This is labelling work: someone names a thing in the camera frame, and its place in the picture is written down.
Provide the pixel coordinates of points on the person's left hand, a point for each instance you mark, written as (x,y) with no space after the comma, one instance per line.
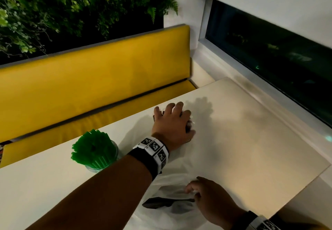
(171,128)

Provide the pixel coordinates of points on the person's right hand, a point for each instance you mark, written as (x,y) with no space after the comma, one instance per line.
(215,201)

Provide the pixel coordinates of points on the person's right thumb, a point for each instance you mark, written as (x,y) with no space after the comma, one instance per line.
(197,197)

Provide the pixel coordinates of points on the person's left middle finger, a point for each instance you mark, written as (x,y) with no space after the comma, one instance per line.
(178,109)

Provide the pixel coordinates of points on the person's left little finger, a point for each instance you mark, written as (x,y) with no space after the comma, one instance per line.
(157,114)

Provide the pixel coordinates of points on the person's left thumb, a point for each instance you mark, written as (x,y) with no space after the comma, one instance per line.
(191,134)

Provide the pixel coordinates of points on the small black object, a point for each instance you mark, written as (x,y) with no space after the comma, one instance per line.
(188,127)

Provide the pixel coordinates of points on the translucent white plastic bag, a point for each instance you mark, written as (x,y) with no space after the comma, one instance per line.
(176,170)

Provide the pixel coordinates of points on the person's right forearm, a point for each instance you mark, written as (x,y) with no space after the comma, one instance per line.
(298,227)

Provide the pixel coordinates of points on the person's left forearm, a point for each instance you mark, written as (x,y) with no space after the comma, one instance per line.
(103,201)

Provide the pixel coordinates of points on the black marker wrist band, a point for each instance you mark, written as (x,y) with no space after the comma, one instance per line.
(255,223)
(151,153)

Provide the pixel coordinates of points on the black plastic utensil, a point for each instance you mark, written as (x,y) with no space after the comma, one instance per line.
(158,202)

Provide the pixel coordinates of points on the clear plastic cup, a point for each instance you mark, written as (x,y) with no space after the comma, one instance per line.
(114,152)

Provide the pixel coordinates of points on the yellow bench seat cushion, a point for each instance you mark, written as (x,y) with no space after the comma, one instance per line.
(85,123)

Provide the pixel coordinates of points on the yellow bench backrest cushion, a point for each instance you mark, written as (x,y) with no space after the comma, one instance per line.
(93,79)

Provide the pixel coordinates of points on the bundle of green straws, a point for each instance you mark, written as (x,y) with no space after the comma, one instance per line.
(92,148)

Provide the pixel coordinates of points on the white roller blind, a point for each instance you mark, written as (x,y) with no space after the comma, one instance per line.
(269,6)

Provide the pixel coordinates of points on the dark window with white frame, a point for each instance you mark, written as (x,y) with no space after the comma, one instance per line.
(272,53)

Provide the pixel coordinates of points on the green plant wall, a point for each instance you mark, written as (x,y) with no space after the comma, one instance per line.
(72,11)

